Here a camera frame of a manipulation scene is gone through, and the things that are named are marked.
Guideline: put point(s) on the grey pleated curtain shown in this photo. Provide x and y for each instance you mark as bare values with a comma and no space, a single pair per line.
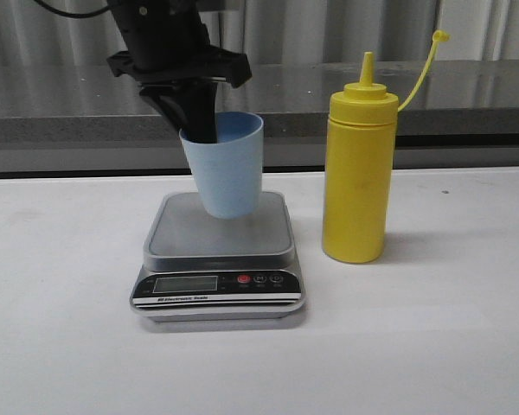
77,33

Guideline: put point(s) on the grey stone counter ledge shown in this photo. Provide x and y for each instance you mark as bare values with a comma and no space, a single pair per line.
461,103

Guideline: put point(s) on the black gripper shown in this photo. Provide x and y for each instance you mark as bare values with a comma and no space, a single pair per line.
166,41

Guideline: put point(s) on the yellow squeeze bottle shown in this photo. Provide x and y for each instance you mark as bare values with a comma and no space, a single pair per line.
361,132

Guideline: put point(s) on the light blue plastic cup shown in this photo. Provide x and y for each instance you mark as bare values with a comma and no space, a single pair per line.
228,173

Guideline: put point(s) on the silver digital kitchen scale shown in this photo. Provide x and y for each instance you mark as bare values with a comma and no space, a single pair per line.
198,268

